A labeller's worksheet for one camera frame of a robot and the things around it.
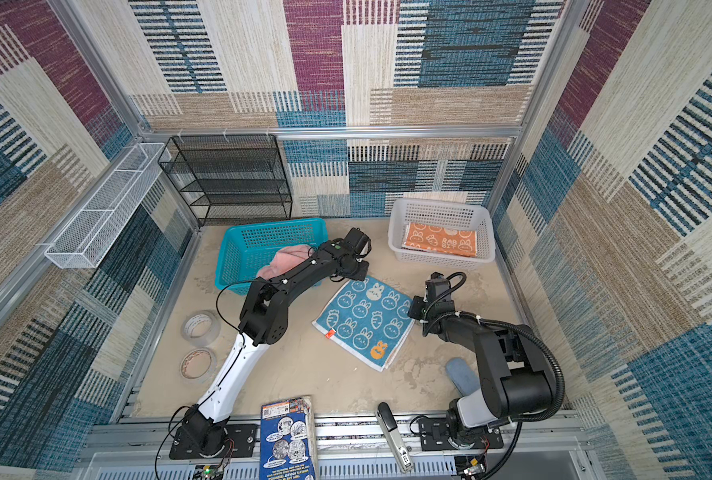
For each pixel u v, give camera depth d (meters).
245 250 1.09
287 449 0.70
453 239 1.12
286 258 0.99
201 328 0.92
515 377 0.45
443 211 1.14
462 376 0.81
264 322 0.64
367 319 0.94
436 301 0.73
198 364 0.85
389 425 0.71
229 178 1.08
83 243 0.70
